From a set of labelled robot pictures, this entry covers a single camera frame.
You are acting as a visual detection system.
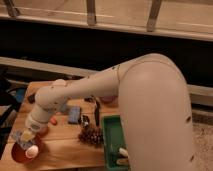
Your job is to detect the small black white object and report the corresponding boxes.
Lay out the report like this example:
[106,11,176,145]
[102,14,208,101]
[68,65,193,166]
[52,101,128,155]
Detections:
[78,116,89,128]

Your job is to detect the blue rectangular sponge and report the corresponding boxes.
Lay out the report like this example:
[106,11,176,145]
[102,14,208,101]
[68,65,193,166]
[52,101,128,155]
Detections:
[68,106,81,124]

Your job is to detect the orange sausage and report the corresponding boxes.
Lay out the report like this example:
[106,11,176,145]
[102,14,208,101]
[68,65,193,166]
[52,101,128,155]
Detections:
[49,117,58,125]

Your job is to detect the red apple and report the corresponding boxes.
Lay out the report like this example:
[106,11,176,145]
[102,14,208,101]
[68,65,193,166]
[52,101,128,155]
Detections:
[38,125,49,136]

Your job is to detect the white plastic cup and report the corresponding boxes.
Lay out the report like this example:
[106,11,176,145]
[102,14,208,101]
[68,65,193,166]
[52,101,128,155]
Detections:
[54,79,66,84]

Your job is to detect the black remote control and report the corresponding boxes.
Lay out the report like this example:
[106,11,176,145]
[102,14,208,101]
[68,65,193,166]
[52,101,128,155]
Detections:
[27,94,35,104]

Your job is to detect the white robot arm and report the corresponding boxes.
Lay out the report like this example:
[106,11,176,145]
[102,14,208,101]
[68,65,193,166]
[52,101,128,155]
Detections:
[22,53,197,171]

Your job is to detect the white egg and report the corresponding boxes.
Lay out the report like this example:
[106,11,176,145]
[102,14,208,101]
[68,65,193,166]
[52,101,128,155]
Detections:
[25,145,39,159]

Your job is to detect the lower banana piece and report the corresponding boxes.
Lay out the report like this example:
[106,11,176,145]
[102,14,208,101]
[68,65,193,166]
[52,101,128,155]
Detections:
[116,158,129,166]

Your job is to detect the black handled knife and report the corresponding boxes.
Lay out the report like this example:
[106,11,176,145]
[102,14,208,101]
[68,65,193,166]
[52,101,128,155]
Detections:
[94,101,100,127]

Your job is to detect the purple bowl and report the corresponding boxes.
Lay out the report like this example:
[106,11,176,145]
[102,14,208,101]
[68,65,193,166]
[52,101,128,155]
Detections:
[100,96,117,104]

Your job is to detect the blue-grey towel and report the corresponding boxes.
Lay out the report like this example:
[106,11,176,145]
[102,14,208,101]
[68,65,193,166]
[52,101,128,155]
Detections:
[11,131,35,150]

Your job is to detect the green plastic tray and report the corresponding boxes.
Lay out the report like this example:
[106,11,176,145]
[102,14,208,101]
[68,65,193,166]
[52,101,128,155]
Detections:
[102,115,129,171]

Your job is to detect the black chair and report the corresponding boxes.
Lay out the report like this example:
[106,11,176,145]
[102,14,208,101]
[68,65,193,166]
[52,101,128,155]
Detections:
[0,66,26,158]

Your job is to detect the red bowl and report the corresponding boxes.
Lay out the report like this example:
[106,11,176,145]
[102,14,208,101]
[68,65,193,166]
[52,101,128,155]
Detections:
[11,136,43,163]

